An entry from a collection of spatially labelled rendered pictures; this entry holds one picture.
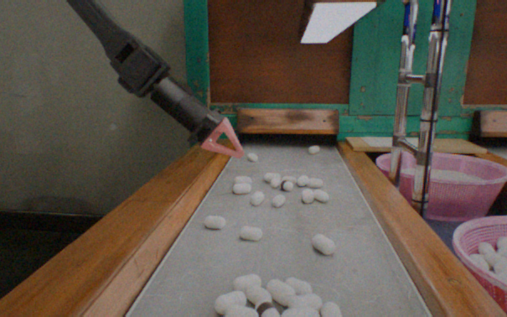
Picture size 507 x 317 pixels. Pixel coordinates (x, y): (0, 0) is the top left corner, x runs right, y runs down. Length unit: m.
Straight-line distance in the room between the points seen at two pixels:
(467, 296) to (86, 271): 0.39
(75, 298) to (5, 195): 2.42
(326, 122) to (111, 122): 1.44
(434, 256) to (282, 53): 0.82
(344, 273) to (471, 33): 0.92
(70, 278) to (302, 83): 0.90
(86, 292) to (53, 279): 0.05
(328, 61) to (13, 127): 1.97
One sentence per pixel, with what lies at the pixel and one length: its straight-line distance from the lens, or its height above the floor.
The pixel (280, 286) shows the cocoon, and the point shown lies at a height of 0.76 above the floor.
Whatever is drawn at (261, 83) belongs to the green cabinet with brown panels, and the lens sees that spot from 1.18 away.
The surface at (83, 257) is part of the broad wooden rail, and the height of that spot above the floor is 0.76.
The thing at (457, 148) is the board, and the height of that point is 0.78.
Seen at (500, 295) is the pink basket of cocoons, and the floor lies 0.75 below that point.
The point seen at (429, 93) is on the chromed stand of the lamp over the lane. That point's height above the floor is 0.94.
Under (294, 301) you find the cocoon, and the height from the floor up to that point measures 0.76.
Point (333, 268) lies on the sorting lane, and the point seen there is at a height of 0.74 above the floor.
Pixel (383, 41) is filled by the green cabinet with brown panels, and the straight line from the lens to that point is 1.21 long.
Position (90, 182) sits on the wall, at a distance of 2.45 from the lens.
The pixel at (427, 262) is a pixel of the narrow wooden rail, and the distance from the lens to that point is 0.49.
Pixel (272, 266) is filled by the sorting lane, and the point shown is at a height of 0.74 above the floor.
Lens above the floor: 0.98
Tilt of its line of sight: 14 degrees down
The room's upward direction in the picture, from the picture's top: straight up
